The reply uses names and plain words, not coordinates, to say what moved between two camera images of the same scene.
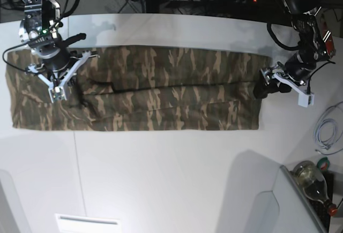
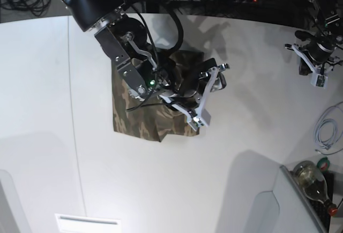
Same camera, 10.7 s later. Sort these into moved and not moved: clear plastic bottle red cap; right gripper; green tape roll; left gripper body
Moved: left gripper body; right gripper
Not moved: clear plastic bottle red cap; green tape roll
